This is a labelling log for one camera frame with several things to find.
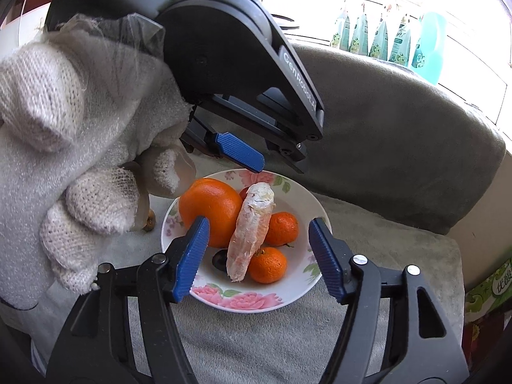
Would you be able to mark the turquoise detergent bottle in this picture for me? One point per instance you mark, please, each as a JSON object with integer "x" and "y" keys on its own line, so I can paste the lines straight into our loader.
{"x": 432, "y": 44}

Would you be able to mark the large orange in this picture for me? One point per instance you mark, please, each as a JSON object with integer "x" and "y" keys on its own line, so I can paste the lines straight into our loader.
{"x": 208, "y": 208}

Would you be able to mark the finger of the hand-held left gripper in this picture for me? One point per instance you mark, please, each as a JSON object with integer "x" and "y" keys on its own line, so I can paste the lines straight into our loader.
{"x": 290, "y": 154}
{"x": 240, "y": 150}

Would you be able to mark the small mandarin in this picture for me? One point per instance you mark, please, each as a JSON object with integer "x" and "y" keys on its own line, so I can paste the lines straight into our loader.
{"x": 284, "y": 228}

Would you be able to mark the green refill pouch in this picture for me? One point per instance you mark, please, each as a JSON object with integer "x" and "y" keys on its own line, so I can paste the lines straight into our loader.
{"x": 379, "y": 42}
{"x": 400, "y": 46}
{"x": 359, "y": 36}
{"x": 340, "y": 32}

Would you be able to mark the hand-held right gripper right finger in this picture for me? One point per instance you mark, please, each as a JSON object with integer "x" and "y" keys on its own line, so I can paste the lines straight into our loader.
{"x": 326, "y": 260}

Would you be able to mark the green printed package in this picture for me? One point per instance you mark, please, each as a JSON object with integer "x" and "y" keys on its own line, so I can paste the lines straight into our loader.
{"x": 490, "y": 300}

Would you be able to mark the dark grape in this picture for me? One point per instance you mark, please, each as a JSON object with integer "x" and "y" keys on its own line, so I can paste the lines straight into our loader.
{"x": 219, "y": 262}

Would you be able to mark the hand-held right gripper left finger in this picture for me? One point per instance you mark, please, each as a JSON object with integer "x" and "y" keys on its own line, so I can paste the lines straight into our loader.
{"x": 192, "y": 260}

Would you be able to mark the white floral plate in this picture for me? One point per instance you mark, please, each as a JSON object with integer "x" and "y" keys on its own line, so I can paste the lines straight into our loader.
{"x": 298, "y": 200}

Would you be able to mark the brown longan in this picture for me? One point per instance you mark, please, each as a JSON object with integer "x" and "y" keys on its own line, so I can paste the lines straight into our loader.
{"x": 150, "y": 222}

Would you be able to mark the person's left hand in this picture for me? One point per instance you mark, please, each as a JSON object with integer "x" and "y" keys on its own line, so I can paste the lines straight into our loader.
{"x": 80, "y": 128}

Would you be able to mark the grey fleece blanket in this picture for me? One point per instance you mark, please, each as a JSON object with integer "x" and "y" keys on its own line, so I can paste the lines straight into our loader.
{"x": 380, "y": 136}

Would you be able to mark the red tomato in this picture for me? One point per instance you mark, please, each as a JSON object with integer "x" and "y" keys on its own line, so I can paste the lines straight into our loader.
{"x": 244, "y": 193}

